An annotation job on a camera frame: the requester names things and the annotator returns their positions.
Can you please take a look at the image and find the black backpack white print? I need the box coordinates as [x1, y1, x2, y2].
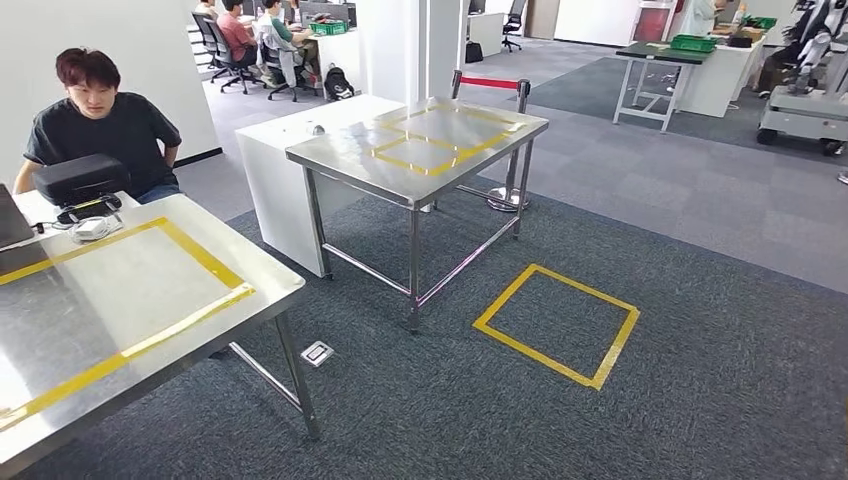
[322, 64, 357, 103]

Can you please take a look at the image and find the short red barrier belt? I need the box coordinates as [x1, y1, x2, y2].
[458, 76, 521, 92]

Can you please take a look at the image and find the black zip case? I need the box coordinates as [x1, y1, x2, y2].
[33, 153, 132, 208]

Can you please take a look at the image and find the black top table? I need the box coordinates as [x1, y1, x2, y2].
[612, 41, 715, 135]

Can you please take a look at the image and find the yellow tape frame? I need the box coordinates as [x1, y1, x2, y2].
[370, 102, 525, 178]
[0, 217, 256, 432]

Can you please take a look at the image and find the black office chair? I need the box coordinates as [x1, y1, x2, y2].
[501, 0, 529, 54]
[201, 18, 266, 95]
[260, 33, 314, 104]

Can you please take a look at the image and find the steel workbench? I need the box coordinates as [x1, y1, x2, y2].
[0, 192, 323, 480]
[284, 95, 551, 335]

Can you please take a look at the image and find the white wheeled robot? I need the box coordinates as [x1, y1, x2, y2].
[755, 0, 848, 158]

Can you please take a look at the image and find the white power adapter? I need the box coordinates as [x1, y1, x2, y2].
[66, 215, 125, 244]

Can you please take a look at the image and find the floor socket plate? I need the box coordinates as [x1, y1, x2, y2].
[299, 340, 336, 369]

